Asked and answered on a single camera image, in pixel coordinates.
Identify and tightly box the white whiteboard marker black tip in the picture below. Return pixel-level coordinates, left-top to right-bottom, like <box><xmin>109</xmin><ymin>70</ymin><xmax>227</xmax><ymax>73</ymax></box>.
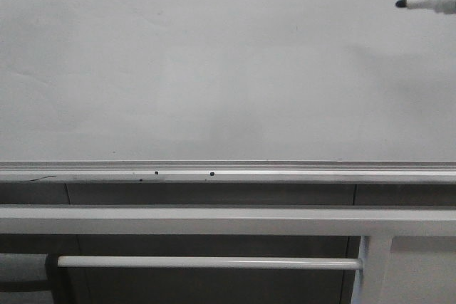
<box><xmin>395</xmin><ymin>0</ymin><xmax>456</xmax><ymax>15</ymax></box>

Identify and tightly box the white whiteboard surface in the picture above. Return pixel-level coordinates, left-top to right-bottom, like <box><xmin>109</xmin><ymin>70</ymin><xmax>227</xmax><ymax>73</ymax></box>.
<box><xmin>1</xmin><ymin>0</ymin><xmax>455</xmax><ymax>162</ymax></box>

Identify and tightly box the aluminium whiteboard tray rail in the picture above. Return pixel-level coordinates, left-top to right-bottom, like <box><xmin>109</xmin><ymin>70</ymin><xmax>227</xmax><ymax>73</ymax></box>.
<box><xmin>1</xmin><ymin>161</ymin><xmax>455</xmax><ymax>184</ymax></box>

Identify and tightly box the white round metal bar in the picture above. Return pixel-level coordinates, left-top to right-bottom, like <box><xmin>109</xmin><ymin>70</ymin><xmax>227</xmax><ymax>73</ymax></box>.
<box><xmin>58</xmin><ymin>256</ymin><xmax>363</xmax><ymax>271</ymax></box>

